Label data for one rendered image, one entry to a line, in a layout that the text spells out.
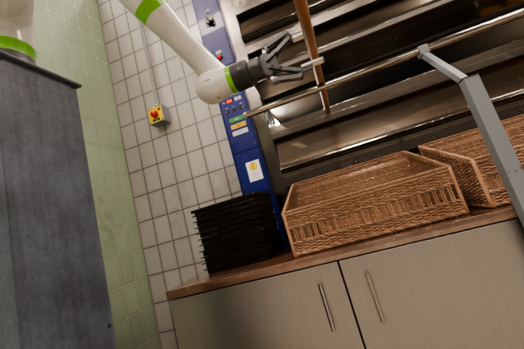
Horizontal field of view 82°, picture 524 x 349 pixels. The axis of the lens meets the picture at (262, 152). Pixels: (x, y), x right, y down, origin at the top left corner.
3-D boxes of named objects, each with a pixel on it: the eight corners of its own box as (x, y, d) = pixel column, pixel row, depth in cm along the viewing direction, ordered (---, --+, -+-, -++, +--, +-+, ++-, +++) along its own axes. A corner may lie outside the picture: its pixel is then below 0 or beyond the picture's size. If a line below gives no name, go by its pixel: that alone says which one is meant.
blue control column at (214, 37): (323, 273, 324) (268, 93, 368) (338, 270, 320) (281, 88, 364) (290, 378, 140) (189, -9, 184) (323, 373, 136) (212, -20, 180)
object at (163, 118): (157, 128, 181) (154, 112, 183) (171, 122, 178) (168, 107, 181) (149, 125, 174) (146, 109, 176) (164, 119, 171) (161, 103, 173)
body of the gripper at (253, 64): (251, 65, 103) (277, 54, 101) (257, 87, 101) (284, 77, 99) (243, 55, 95) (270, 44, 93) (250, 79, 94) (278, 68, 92)
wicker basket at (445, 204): (306, 239, 146) (290, 184, 152) (427, 207, 135) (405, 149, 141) (292, 259, 99) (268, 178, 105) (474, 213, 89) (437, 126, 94)
